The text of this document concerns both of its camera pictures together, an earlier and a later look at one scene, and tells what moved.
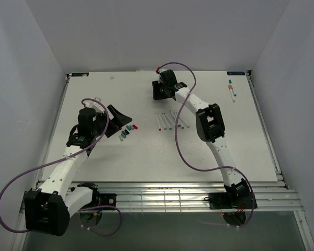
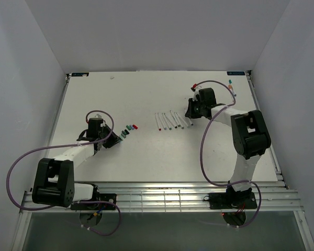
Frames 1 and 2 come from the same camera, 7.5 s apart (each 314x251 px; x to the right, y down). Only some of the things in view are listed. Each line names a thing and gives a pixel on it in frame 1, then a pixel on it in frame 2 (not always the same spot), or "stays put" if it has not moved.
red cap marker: x=157 y=122 stays put
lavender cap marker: x=164 y=122 stays put
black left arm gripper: x=121 y=120 to x=114 y=138
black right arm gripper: x=157 y=94 to x=190 y=113
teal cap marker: x=230 y=82 stays put
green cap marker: x=167 y=122 stays put
